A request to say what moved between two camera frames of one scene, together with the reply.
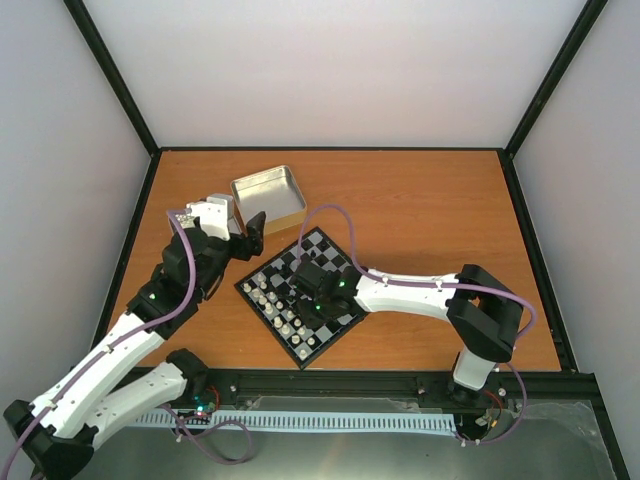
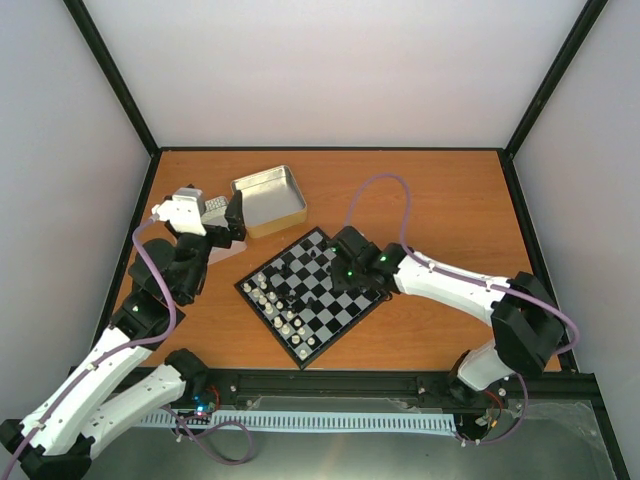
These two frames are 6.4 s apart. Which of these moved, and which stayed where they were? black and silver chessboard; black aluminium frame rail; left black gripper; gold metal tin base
Moved: left black gripper
Stayed: black aluminium frame rail; gold metal tin base; black and silver chessboard
